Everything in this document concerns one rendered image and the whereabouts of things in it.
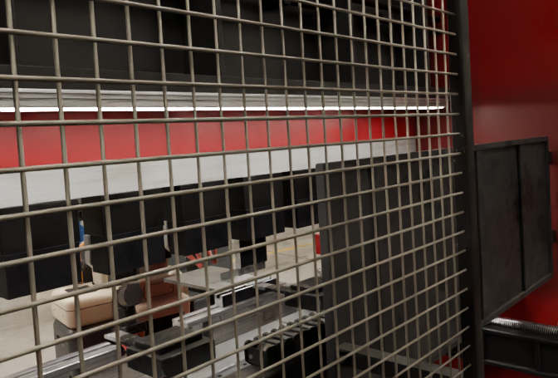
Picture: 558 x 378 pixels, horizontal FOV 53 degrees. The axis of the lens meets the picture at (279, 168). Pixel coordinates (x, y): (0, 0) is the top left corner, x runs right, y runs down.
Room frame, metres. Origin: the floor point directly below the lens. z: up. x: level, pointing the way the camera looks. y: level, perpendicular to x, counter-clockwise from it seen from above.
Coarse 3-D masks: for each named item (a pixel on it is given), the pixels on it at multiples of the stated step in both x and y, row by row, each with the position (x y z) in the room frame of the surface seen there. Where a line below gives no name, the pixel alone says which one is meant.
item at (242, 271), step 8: (240, 240) 1.45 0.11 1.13; (256, 240) 1.49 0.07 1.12; (264, 240) 1.52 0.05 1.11; (256, 248) 1.49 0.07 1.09; (264, 248) 1.51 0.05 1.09; (240, 256) 1.45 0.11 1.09; (248, 256) 1.47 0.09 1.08; (256, 256) 1.49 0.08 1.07; (264, 256) 1.51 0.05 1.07; (240, 264) 1.45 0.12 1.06; (248, 264) 1.47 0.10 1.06; (264, 264) 1.52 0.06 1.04; (240, 272) 1.46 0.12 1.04; (248, 272) 1.48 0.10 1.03
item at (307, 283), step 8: (304, 280) 1.35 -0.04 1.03; (312, 280) 1.35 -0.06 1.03; (320, 280) 1.35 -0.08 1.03; (264, 288) 1.43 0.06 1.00; (272, 288) 1.41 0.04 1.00; (280, 288) 1.40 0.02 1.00; (288, 288) 1.40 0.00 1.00; (296, 288) 1.31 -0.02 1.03; (304, 288) 1.29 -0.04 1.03; (320, 288) 1.28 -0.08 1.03; (304, 296) 1.28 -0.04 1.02; (312, 296) 1.26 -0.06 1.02; (320, 296) 1.25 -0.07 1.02; (288, 304) 1.31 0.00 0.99; (296, 304) 1.30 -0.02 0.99; (304, 304) 1.28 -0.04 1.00; (312, 304) 1.26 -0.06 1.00; (320, 304) 1.25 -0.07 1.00
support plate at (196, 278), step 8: (184, 272) 1.67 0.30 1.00; (192, 272) 1.66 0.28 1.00; (200, 272) 1.66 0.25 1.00; (208, 272) 1.65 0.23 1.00; (216, 272) 1.64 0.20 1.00; (168, 280) 1.60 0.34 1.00; (176, 280) 1.58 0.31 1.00; (184, 280) 1.57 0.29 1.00; (192, 280) 1.57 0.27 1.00; (200, 280) 1.56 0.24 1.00; (208, 280) 1.56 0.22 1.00; (216, 280) 1.55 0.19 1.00; (200, 288) 1.50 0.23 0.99; (216, 288) 1.46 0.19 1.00
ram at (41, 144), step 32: (0, 128) 1.00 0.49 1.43; (32, 128) 1.04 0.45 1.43; (96, 128) 1.13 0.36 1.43; (128, 128) 1.19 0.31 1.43; (160, 128) 1.25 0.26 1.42; (192, 128) 1.31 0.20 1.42; (224, 128) 1.39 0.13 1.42; (256, 128) 1.47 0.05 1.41; (320, 128) 1.67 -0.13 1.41; (352, 128) 1.79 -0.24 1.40; (384, 128) 1.93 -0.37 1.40; (0, 160) 0.99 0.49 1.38; (32, 160) 1.04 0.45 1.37; (96, 160) 1.13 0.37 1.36; (160, 160) 1.24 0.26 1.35; (192, 160) 1.31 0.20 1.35; (256, 160) 1.47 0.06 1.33; (288, 160) 1.56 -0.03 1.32; (320, 160) 1.66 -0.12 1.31; (0, 192) 0.99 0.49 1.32; (32, 192) 1.03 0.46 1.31; (64, 192) 1.08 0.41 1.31; (96, 192) 1.13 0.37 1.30
